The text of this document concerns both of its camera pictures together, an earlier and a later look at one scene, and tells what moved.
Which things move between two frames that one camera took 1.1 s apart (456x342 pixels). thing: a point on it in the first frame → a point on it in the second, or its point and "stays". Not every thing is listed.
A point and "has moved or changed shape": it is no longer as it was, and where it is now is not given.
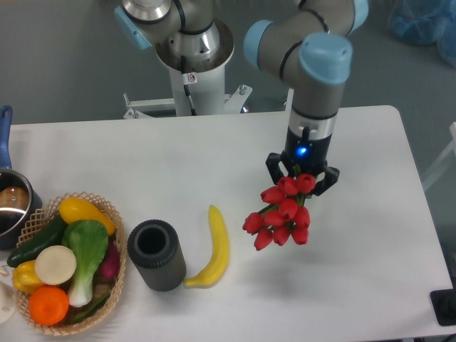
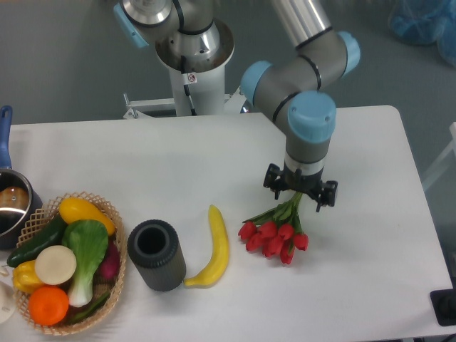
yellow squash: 75,209 stays
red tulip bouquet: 286,217 has moved or changed shape
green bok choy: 89,239 stays
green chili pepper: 90,308 stays
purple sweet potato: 110,268 stays
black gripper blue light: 304,156 → 311,184
